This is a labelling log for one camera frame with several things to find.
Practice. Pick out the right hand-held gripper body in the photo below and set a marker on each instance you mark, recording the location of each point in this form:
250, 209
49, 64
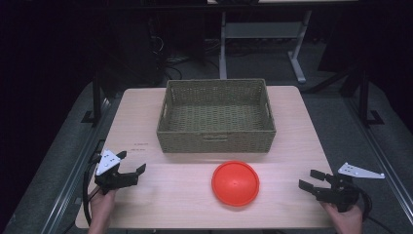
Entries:
344, 190

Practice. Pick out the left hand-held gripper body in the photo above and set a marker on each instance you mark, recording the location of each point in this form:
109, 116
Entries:
112, 177

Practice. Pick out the orange round plate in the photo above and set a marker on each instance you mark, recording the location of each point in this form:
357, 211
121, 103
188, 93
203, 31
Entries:
235, 183

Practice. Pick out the green woven basket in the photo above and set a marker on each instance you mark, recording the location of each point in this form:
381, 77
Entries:
216, 118

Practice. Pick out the person's left hand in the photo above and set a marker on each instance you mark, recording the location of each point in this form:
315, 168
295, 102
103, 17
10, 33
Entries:
102, 204

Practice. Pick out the person's right hand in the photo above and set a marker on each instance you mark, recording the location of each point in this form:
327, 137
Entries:
345, 221

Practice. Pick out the black metal stand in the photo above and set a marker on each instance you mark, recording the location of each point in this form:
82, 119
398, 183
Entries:
97, 97
365, 100

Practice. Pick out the grey metal table frame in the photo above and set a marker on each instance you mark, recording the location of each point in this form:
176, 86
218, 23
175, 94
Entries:
263, 39

